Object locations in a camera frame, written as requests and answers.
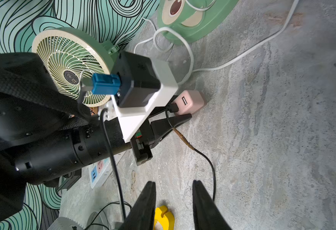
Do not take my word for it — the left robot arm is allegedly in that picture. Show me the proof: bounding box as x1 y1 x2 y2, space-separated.
0 53 191 222

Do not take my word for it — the black USB cable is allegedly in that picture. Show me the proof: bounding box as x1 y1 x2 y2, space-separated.
165 106 217 202

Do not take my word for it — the green desk fan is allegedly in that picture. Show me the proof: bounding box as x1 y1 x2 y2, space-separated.
157 0 238 43

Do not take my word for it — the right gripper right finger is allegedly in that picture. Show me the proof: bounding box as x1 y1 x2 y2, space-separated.
193 180 231 230

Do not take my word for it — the cream round desk fan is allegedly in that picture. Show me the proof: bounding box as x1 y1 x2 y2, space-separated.
32 27 120 100

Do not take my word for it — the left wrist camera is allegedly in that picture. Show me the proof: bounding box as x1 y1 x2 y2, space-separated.
80 51 180 144

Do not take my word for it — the yellow triangle frame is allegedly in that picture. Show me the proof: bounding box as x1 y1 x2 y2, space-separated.
153 205 175 230

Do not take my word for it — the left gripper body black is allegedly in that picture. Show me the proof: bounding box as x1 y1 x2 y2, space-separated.
130 119 161 166

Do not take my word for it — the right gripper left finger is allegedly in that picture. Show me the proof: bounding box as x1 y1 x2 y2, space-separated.
119 181 156 230

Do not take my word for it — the pink USB adapter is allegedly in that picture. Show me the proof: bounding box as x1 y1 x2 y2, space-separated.
173 90 206 116

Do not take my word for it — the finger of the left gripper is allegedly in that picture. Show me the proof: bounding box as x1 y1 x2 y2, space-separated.
149 95 179 118
150 114 192 141

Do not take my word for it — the white power strip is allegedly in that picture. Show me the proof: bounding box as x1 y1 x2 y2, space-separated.
88 99 127 189

